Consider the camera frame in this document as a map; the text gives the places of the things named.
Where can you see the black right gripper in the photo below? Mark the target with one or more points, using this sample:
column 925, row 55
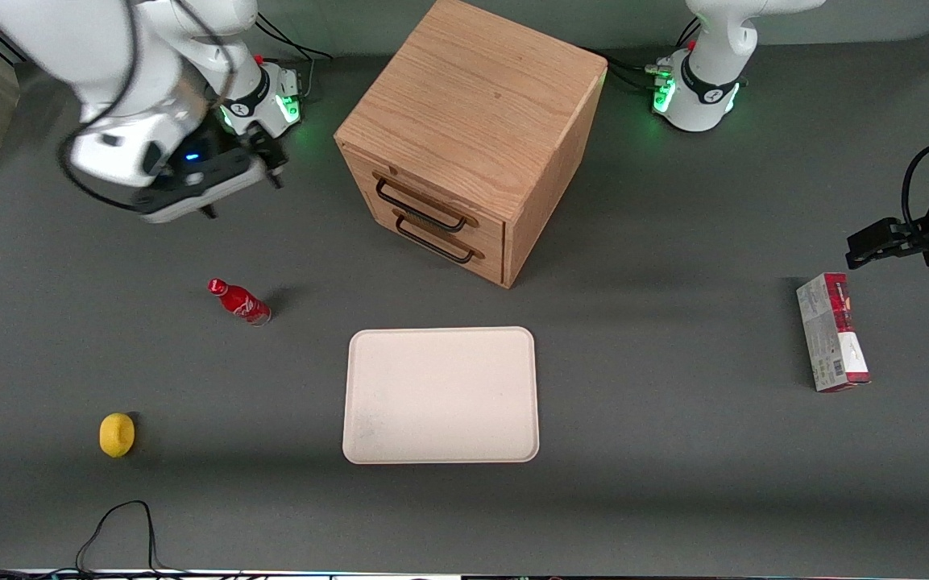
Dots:
column 265, row 149

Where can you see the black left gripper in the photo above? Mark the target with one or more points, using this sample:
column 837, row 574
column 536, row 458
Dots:
column 920, row 237

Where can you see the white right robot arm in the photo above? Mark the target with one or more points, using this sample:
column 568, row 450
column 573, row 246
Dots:
column 45, row 40

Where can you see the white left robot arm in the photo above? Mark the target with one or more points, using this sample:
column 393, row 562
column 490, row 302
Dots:
column 710, row 89

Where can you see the oak wooden drawer cabinet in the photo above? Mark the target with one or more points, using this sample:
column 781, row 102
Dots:
column 480, row 89

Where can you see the grey and red carton box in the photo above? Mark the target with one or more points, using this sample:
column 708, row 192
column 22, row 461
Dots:
column 831, row 338

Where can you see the red cola bottle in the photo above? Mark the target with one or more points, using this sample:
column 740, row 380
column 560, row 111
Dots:
column 240, row 303

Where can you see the yellow lemon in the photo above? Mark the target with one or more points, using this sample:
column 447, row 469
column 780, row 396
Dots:
column 117, row 435

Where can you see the beige plastic tray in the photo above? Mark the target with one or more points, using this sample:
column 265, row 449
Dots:
column 441, row 395

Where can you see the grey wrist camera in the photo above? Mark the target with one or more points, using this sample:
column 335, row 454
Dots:
column 190, row 203

